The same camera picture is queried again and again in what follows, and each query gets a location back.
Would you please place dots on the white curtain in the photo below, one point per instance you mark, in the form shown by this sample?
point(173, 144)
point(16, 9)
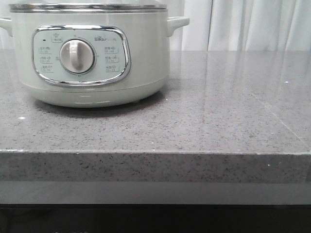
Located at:
point(208, 25)

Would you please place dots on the pale green electric cooking pot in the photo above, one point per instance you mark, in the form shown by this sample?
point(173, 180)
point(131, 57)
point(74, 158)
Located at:
point(88, 55)

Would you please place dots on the glass pot lid steel rim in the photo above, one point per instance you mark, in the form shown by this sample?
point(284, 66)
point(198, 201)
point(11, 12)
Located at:
point(87, 5)

